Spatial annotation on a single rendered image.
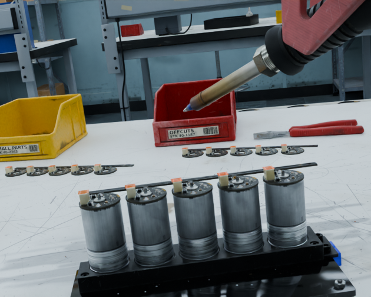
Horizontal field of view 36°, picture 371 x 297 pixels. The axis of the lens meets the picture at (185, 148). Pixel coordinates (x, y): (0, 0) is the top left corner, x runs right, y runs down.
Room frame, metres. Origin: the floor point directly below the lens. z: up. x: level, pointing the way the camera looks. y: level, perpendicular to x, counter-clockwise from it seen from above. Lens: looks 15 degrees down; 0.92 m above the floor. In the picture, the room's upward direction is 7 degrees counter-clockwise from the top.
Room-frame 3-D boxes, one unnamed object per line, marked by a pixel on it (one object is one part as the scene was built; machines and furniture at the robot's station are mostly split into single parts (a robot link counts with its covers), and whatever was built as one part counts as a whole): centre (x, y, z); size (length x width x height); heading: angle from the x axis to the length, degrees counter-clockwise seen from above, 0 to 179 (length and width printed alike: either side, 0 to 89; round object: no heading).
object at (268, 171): (0.32, -0.05, 0.82); 0.01 x 0.01 x 0.01; 3
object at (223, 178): (0.32, -0.02, 0.82); 0.01 x 0.01 x 0.01; 3
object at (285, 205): (0.32, -0.06, 0.79); 0.02 x 0.02 x 0.05
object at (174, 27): (2.86, 0.01, 0.80); 0.15 x 0.12 x 0.10; 172
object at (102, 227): (0.32, 0.05, 0.79); 0.02 x 0.02 x 0.05
